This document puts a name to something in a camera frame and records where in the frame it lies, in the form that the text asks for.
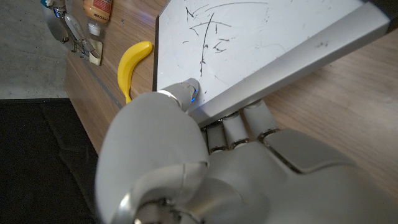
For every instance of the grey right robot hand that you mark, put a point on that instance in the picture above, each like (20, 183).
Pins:
(59, 21)

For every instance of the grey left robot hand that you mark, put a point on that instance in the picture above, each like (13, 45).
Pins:
(236, 183)

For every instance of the orange spray bottle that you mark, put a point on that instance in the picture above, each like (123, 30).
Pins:
(98, 11)

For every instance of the black backdrop curtain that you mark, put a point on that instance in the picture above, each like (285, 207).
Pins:
(37, 161)

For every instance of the small black-framed whiteboard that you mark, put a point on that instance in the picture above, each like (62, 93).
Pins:
(264, 40)

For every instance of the yellow toy banana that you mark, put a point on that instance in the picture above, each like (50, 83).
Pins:
(127, 67)

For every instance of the pale yellow sponge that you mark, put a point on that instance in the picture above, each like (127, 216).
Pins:
(97, 53)

